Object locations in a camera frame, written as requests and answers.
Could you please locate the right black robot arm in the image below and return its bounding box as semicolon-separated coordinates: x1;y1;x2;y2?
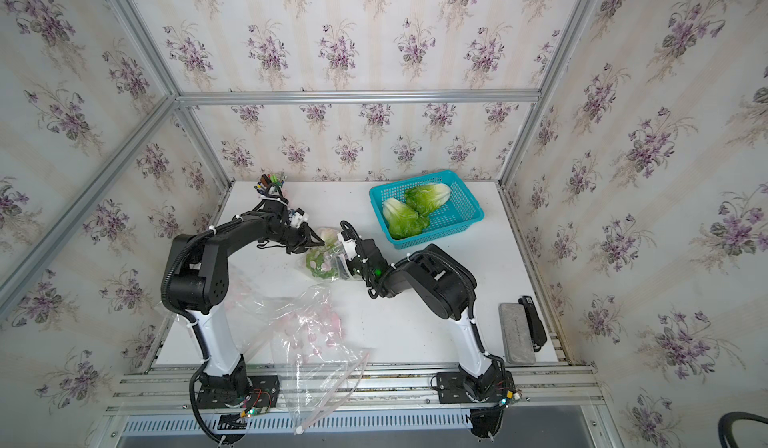
338;221;521;406

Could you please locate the chinese cabbage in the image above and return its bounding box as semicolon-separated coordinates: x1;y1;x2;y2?
305;242;342;282
404;183;451;216
381;198;430;240

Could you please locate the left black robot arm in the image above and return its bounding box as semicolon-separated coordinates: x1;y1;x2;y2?
160;194;325;447

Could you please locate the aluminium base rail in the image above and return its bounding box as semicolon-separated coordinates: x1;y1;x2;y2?
106;363;607;415

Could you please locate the teal plastic basket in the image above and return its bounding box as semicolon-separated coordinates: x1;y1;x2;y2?
369;171;484;250

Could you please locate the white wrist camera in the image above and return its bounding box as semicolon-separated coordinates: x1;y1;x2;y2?
337;233;357;262
289;208;309;229

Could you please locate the black chair edge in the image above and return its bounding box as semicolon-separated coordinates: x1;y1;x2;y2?
717;411;767;448

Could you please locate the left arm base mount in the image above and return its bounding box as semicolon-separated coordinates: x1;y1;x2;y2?
196;375;281;413

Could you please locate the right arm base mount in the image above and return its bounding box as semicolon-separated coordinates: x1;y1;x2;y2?
430;367;522;406

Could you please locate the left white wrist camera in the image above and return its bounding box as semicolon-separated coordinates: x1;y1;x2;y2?
289;208;309;229

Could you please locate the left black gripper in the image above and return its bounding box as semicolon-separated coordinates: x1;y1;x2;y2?
269;223;323;255

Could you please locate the grey block with black device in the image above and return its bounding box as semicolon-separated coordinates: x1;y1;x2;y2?
498;295;548;366

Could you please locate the zip-top bag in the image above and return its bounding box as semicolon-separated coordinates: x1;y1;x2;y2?
155;267;301;366
297;227;355;283
270;285;370;435

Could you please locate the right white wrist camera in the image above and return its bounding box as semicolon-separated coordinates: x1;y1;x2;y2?
337;233;357;262

